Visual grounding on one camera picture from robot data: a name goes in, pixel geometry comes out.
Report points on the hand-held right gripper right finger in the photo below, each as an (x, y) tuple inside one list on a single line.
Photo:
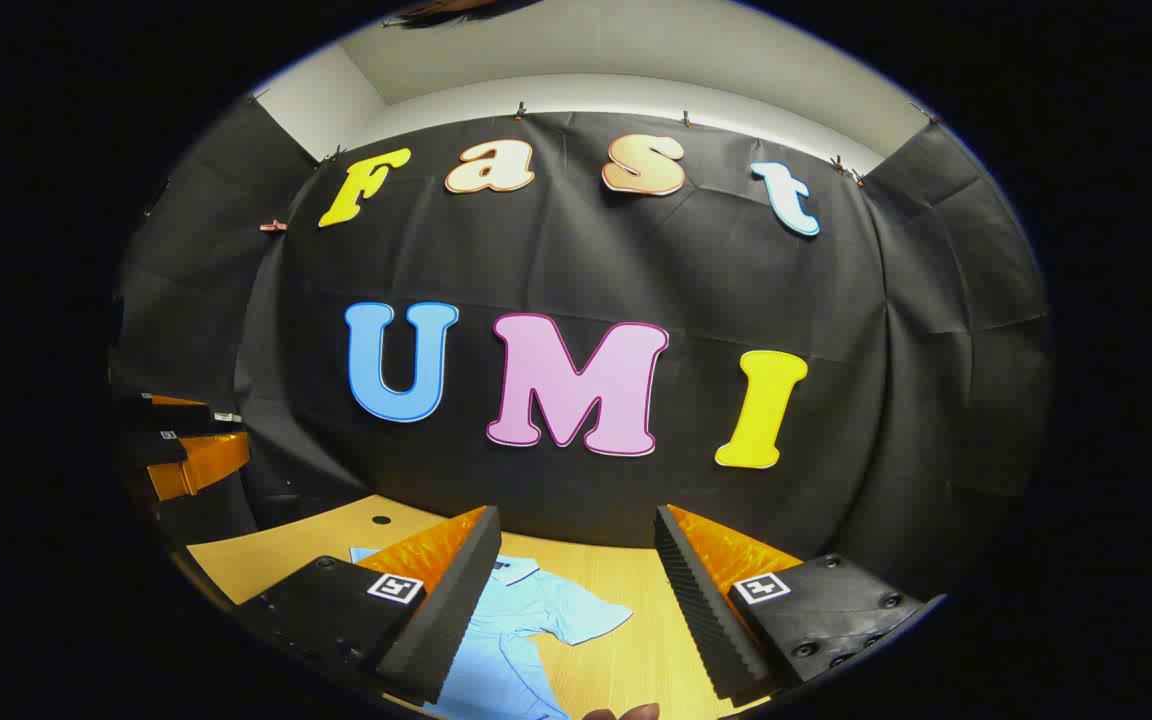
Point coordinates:
[(701, 600)]

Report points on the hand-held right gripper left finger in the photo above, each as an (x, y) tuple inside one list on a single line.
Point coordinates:
[(451, 600)]

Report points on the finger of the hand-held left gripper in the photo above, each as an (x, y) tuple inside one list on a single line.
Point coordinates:
[(171, 415), (201, 460)]

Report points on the light blue T-shirt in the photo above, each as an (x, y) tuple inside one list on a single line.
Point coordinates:
[(526, 610)]

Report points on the silver clip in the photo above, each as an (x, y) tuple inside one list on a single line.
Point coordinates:
[(227, 415)]

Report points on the copper-coloured clip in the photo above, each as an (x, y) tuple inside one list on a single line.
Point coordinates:
[(273, 226)]

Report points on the black backdrop cloth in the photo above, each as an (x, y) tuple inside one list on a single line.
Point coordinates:
[(576, 260)]

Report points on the dark brown hair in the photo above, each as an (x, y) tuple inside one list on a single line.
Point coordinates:
[(456, 10)]

